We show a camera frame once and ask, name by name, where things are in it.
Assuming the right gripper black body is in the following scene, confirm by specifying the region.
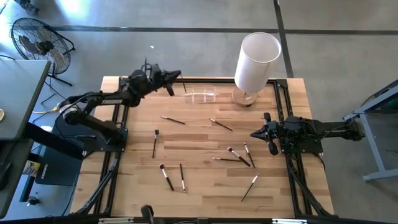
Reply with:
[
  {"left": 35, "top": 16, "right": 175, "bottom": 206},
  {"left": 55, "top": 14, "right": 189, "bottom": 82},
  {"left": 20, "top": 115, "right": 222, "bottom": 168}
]
[{"left": 267, "top": 119, "right": 285, "bottom": 144}]

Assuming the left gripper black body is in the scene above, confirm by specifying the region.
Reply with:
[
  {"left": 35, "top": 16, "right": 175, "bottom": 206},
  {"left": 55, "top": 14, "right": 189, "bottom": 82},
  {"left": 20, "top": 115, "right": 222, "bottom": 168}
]
[{"left": 148, "top": 63, "right": 170, "bottom": 90}]

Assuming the medium pale-bristle makeup brush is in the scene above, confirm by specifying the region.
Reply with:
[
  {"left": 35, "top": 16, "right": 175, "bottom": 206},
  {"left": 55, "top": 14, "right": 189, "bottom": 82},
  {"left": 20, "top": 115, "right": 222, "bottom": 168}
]
[{"left": 243, "top": 142, "right": 256, "bottom": 169}]

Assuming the small brown-tipped makeup brush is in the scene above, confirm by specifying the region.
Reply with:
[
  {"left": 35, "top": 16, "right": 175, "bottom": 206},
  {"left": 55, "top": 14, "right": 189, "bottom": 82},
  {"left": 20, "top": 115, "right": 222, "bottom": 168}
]
[{"left": 160, "top": 115, "right": 187, "bottom": 126}]

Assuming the large pink powder brush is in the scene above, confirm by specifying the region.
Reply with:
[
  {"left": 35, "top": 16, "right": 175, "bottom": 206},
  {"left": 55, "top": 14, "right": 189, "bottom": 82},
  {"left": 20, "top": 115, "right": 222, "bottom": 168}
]
[
  {"left": 159, "top": 163, "right": 175, "bottom": 192},
  {"left": 227, "top": 146, "right": 252, "bottom": 168}
]

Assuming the white-tipped makeup brush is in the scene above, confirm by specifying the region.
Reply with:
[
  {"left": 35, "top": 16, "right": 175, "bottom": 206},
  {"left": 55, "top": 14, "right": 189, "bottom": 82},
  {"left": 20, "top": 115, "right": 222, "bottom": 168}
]
[{"left": 241, "top": 173, "right": 260, "bottom": 203}]

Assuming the thin makeup brush copper ferrule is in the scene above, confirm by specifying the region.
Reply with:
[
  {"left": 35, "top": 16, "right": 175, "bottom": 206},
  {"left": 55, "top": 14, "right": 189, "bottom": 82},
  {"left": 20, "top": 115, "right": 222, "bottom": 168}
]
[{"left": 208, "top": 118, "right": 234, "bottom": 132}]

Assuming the thin makeup brush silver ferrule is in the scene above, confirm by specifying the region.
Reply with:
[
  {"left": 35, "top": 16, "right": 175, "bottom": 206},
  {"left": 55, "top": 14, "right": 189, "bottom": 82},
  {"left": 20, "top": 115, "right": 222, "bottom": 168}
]
[
  {"left": 179, "top": 163, "right": 187, "bottom": 193},
  {"left": 211, "top": 156, "right": 243, "bottom": 164}
]

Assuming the black-headed makeup brush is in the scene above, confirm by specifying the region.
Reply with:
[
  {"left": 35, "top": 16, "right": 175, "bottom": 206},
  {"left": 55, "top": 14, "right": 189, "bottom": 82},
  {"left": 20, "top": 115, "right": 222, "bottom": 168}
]
[{"left": 151, "top": 129, "right": 160, "bottom": 159}]

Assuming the clear plastic container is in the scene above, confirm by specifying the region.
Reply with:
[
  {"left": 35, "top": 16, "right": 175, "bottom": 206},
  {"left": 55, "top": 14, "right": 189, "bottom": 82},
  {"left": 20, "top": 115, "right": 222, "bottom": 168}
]
[{"left": 183, "top": 84, "right": 218, "bottom": 104}]

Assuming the white shade wooden base lamp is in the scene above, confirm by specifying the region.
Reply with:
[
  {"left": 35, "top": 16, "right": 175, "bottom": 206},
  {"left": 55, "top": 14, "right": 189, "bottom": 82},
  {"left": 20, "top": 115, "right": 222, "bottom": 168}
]
[{"left": 231, "top": 32, "right": 282, "bottom": 108}]

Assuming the yellow power plug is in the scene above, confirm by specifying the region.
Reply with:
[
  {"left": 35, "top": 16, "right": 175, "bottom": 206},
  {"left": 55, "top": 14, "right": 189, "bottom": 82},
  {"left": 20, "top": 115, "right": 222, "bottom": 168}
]
[{"left": 32, "top": 105, "right": 63, "bottom": 114}]

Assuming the black floor fan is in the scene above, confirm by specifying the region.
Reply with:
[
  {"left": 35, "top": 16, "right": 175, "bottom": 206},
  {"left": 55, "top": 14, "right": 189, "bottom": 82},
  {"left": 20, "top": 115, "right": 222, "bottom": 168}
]
[{"left": 10, "top": 17, "right": 76, "bottom": 87}]

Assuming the black desk beam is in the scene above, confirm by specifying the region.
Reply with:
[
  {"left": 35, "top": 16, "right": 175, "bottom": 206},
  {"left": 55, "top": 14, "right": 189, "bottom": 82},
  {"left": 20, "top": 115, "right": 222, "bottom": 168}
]
[{"left": 23, "top": 122, "right": 85, "bottom": 160}]

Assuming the black equipment case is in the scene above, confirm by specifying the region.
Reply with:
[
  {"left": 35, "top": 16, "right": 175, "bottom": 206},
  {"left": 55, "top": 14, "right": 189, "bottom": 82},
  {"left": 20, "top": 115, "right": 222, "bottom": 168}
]
[{"left": 35, "top": 116, "right": 82, "bottom": 186}]

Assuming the grey desk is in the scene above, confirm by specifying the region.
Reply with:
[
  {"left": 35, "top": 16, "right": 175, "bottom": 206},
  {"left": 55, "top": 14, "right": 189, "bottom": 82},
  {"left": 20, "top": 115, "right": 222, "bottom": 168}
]
[{"left": 0, "top": 59, "right": 52, "bottom": 218}]

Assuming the dark shoe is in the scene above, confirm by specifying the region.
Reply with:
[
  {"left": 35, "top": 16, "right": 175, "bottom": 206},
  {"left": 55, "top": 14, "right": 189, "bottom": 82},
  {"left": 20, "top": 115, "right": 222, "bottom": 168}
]
[{"left": 14, "top": 0, "right": 40, "bottom": 16}]

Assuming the yellow white package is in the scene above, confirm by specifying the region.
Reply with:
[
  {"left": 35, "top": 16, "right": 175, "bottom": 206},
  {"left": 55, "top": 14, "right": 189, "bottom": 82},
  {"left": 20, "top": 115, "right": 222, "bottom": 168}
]
[{"left": 22, "top": 160, "right": 41, "bottom": 178}]

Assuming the black aluminium table frame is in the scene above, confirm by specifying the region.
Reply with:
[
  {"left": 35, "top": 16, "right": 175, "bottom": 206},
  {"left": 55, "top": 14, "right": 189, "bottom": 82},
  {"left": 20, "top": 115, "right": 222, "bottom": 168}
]
[{"left": 70, "top": 76, "right": 338, "bottom": 218}]

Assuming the silver rail bracket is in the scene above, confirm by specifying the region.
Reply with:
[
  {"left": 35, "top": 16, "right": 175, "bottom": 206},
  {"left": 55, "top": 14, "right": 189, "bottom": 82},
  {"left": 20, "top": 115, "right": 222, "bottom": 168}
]
[
  {"left": 98, "top": 217, "right": 134, "bottom": 224},
  {"left": 272, "top": 218, "right": 308, "bottom": 224}
]

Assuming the grey metal table frame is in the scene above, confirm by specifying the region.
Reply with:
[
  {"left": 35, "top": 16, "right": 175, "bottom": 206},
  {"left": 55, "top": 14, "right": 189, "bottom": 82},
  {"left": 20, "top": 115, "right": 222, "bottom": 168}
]
[{"left": 343, "top": 79, "right": 398, "bottom": 183}]

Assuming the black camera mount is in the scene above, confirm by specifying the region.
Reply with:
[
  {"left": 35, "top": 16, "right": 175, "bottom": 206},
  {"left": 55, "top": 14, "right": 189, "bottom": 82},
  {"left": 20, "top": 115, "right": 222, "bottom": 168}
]
[{"left": 140, "top": 204, "right": 155, "bottom": 224}]

